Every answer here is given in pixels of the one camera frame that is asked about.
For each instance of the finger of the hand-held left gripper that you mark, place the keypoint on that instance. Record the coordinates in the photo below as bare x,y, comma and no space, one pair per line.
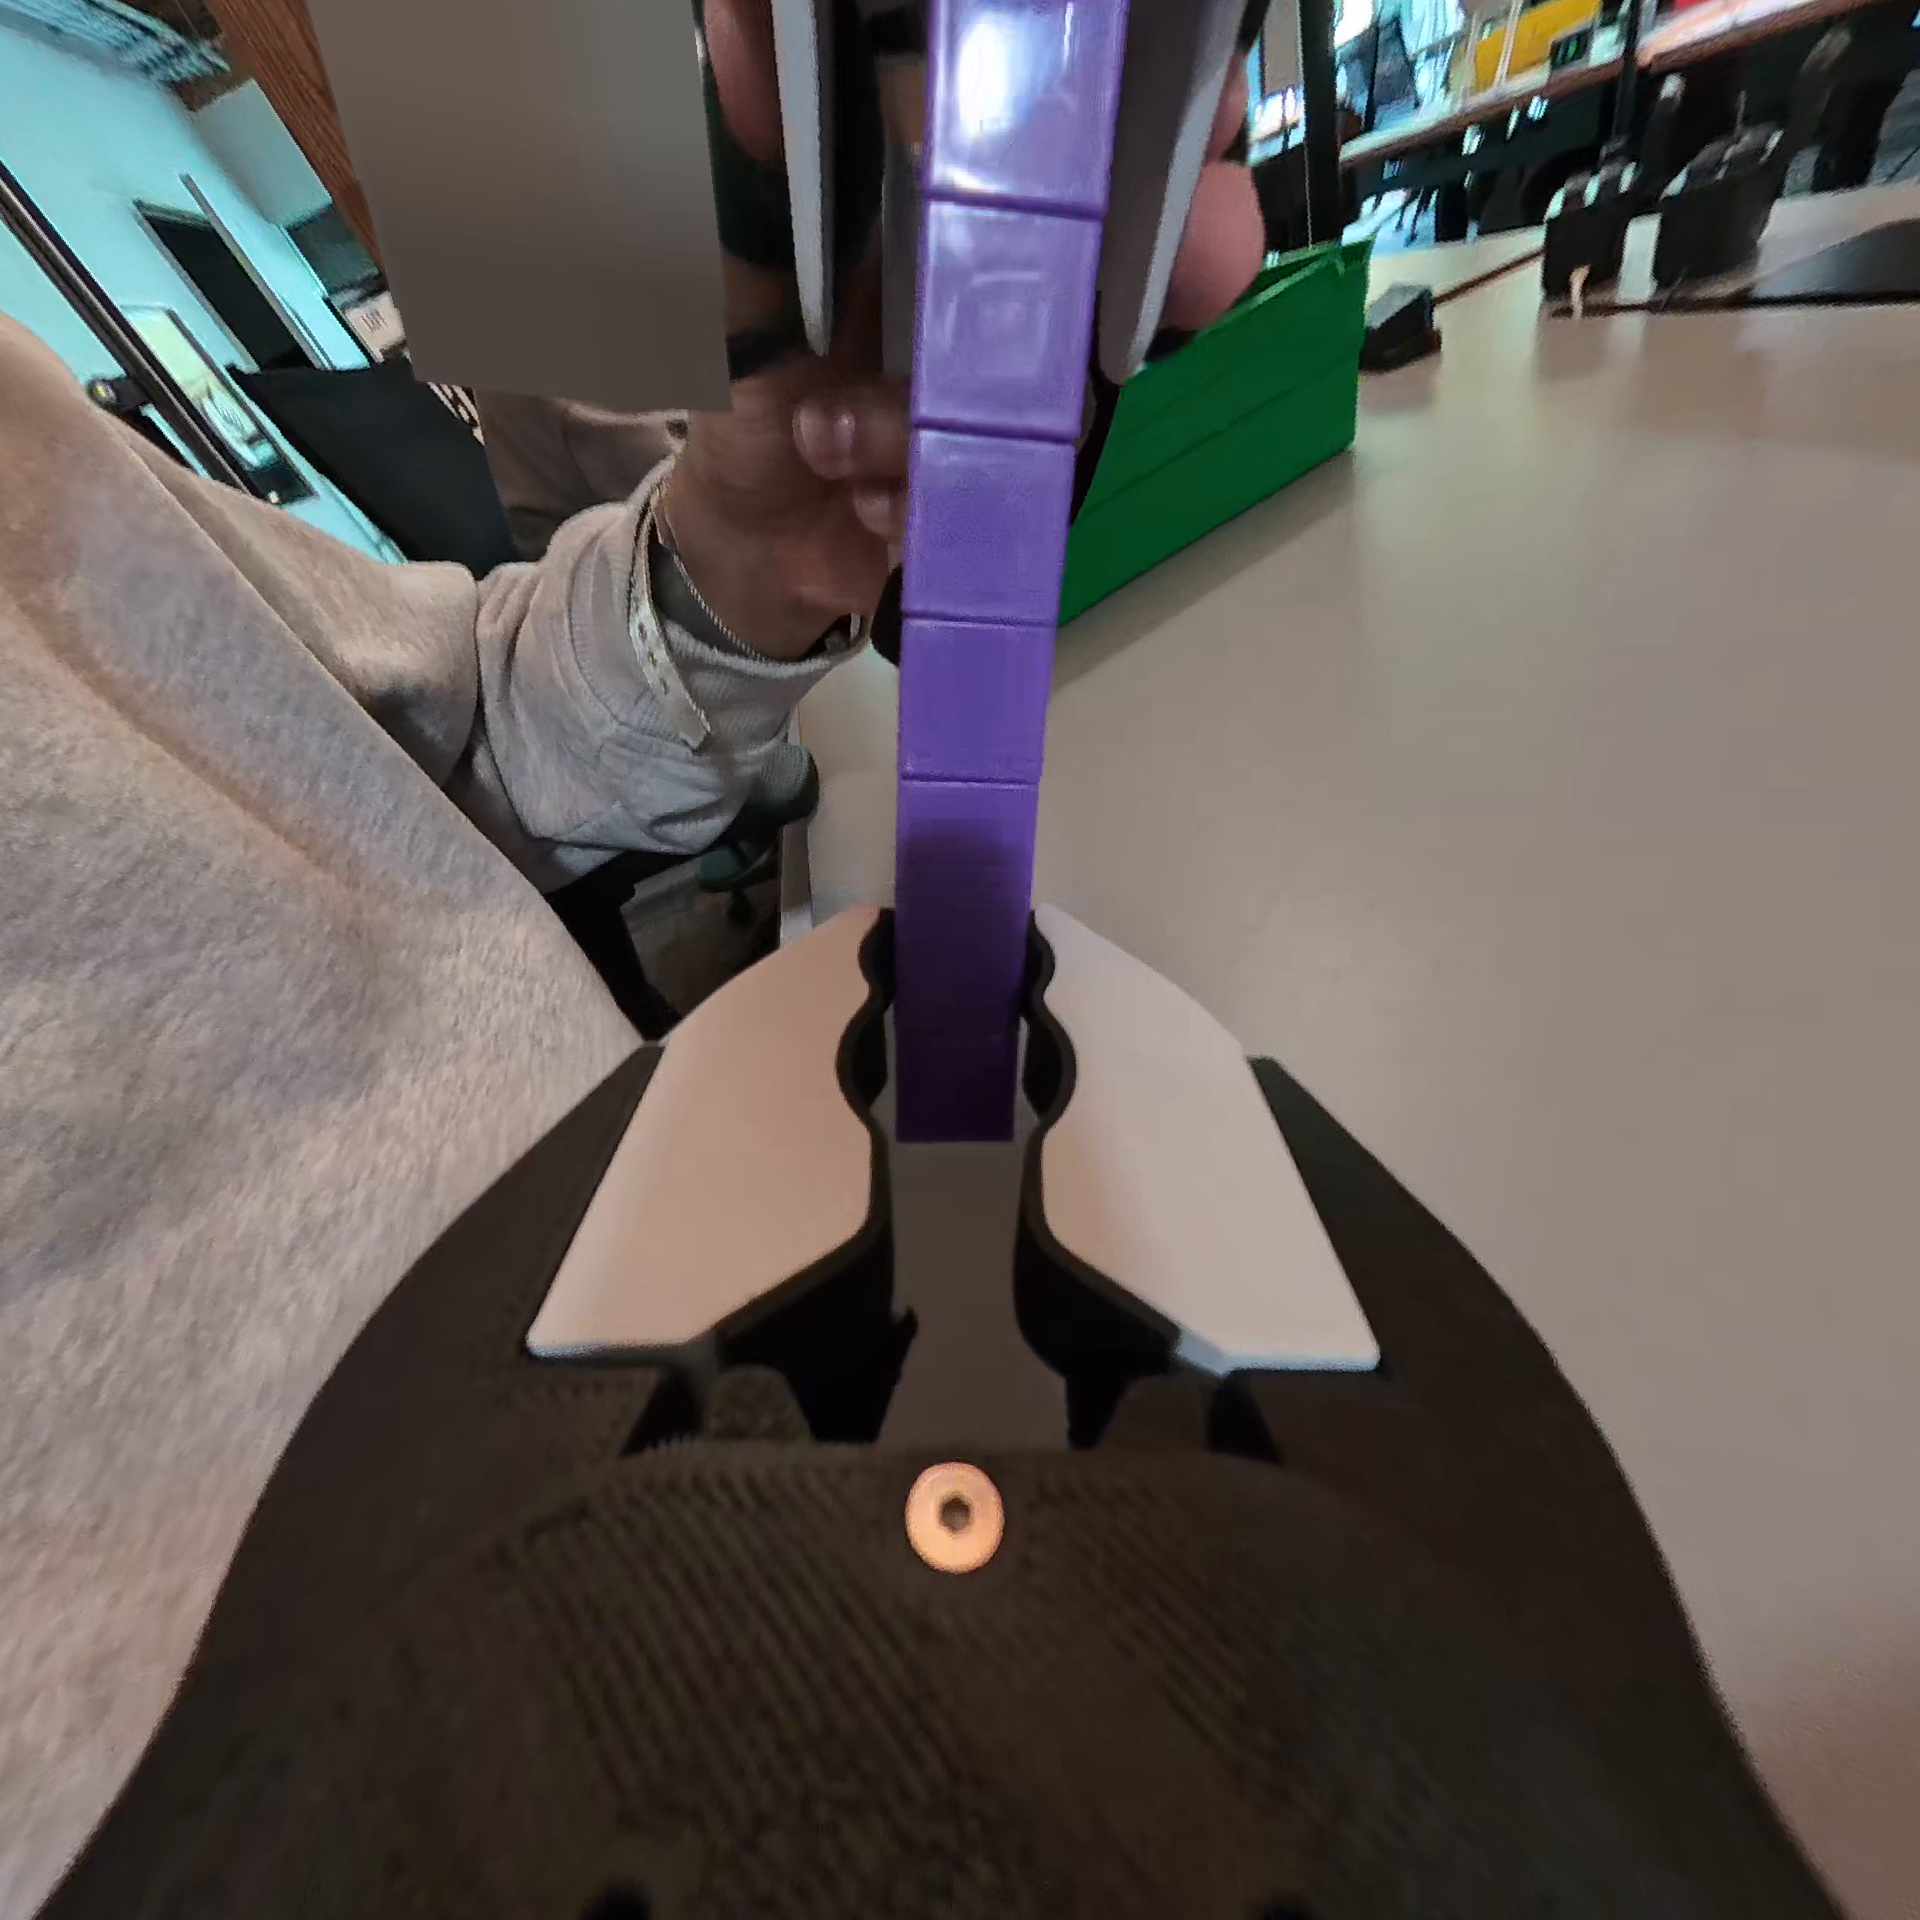
1172,182
803,165

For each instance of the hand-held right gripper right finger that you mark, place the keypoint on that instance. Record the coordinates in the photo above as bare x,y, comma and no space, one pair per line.
1185,1186

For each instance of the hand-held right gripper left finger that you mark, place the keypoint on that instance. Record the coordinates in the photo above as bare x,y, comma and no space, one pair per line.
720,1172

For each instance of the green plastic bin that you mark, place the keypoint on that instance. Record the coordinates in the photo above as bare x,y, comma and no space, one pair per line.
1214,452

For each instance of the purple linked cube stick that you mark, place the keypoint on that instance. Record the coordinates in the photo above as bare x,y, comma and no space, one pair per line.
974,675

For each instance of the person's left forearm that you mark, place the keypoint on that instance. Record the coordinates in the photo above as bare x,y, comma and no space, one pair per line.
599,706

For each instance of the black pillar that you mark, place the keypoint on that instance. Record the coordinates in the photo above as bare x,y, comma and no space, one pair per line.
1317,119

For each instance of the small black box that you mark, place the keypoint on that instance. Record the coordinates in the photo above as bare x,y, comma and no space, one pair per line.
1397,323

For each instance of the black office chair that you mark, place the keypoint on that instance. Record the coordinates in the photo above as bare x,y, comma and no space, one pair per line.
750,839
375,452

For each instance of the long wooden workbench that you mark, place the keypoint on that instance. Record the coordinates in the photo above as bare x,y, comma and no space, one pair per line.
1559,83

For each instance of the black holder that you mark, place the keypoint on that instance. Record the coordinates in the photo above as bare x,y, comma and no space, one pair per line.
1590,225
1717,203

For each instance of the person's grey hoodie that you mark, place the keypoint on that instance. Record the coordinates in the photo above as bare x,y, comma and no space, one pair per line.
224,1051

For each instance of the black desk mat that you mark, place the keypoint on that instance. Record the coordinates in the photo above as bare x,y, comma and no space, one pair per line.
1845,270

